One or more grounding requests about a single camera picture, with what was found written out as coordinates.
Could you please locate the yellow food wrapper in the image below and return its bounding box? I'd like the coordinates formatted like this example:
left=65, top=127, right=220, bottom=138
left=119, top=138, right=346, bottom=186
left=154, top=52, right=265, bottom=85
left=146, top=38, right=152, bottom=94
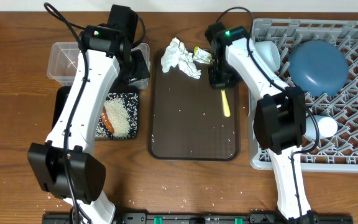
left=193, top=46, right=213, bottom=65

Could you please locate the yellow spoon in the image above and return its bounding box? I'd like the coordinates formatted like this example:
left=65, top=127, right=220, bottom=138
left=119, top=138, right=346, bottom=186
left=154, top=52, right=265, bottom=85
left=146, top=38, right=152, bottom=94
left=221, top=90, right=231, bottom=118

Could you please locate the white paper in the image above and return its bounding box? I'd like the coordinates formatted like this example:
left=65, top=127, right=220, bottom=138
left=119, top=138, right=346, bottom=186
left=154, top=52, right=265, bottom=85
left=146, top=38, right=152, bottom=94
left=161, top=37, right=201, bottom=80

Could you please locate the light blue rice bowl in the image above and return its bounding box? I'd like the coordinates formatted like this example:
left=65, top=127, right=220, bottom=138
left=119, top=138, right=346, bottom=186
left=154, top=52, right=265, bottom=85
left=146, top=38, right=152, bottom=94
left=255, top=41, right=281, bottom=72

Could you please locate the large blue plate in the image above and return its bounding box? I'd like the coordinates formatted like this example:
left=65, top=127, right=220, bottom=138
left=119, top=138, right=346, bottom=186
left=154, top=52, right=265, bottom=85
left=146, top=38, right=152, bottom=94
left=288, top=40, right=349, bottom=96

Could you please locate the light blue cup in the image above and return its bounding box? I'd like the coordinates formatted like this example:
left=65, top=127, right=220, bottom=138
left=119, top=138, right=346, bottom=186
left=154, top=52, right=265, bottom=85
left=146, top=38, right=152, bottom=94
left=305, top=115, right=338, bottom=140

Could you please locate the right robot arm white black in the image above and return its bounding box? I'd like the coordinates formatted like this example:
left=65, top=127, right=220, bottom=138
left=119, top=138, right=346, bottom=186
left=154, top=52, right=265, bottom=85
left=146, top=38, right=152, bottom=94
left=205, top=22, right=314, bottom=223

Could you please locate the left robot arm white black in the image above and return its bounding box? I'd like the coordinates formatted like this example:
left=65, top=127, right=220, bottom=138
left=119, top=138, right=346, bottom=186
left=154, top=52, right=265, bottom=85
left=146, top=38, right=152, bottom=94
left=27, top=22, right=147, bottom=223

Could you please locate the spilled white rice pile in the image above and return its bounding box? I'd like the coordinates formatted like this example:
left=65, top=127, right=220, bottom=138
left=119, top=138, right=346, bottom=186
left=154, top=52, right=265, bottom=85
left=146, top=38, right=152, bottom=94
left=95, top=92, right=139, bottom=139

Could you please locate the black tray bin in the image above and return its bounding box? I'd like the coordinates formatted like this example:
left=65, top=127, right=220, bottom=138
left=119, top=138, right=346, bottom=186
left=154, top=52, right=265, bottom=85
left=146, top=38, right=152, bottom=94
left=52, top=85, right=140, bottom=140

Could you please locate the brown serving tray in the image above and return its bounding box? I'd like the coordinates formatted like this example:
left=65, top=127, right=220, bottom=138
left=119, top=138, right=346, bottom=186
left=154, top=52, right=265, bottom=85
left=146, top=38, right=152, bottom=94
left=147, top=49, right=241, bottom=161

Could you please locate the orange carrot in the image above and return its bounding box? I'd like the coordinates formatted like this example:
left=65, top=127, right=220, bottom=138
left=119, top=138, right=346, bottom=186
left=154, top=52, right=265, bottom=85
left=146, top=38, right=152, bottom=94
left=101, top=107, right=114, bottom=134

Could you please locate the clear plastic bin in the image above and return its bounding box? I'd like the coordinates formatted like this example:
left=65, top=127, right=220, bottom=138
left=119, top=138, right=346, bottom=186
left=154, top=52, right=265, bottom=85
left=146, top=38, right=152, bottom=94
left=47, top=42, right=150, bottom=90

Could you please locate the black rail at table edge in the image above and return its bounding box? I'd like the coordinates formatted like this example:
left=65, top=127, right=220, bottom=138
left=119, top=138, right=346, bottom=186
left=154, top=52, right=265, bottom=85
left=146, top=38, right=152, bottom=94
left=42, top=207, right=354, bottom=224

